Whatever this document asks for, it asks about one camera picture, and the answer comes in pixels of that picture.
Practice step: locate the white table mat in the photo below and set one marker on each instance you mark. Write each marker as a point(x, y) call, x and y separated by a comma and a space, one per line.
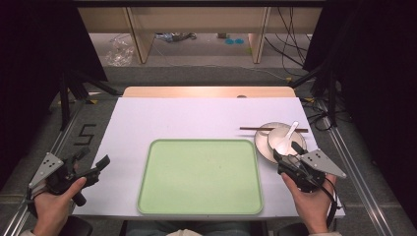
point(183, 118)

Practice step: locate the white ceramic spoon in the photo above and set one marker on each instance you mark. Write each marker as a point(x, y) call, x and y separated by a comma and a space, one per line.
point(286, 139)

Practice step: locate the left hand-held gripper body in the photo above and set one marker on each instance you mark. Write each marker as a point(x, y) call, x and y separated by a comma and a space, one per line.
point(52, 170)

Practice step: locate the black curtain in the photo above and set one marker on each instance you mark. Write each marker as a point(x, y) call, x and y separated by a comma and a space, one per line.
point(39, 65)
point(377, 82)

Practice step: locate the aluminium floor rail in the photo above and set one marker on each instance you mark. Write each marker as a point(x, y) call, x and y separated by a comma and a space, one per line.
point(360, 183)
point(19, 219)

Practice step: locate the person's left hand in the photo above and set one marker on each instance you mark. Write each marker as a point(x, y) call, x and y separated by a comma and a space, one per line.
point(54, 208)

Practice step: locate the black tripod stand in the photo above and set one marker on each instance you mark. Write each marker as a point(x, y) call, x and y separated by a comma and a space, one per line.
point(323, 85)
point(77, 88)

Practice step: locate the brown chopsticks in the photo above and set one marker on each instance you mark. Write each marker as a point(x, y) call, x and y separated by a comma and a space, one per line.
point(252, 128)

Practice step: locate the blue round disc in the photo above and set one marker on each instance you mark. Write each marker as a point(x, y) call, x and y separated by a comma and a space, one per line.
point(229, 41)
point(239, 41)

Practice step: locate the person's right hand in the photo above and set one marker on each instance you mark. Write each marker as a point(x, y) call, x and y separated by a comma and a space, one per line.
point(309, 205)

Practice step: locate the wooden shelf unit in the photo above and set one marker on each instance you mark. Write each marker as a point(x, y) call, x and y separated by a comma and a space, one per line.
point(203, 19)

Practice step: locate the clear plastic bag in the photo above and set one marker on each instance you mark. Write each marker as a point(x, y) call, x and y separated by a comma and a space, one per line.
point(119, 52)

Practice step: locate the wooden table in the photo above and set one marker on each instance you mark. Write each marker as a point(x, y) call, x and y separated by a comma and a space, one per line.
point(196, 91)

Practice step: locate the white ceramic bowl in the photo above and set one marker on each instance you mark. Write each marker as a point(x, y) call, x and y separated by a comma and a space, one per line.
point(282, 139)

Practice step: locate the light green tray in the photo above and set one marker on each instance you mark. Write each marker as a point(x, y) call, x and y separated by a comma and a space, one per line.
point(200, 177)

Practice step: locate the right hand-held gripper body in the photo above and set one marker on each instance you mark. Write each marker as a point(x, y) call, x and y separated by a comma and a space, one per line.
point(311, 168)

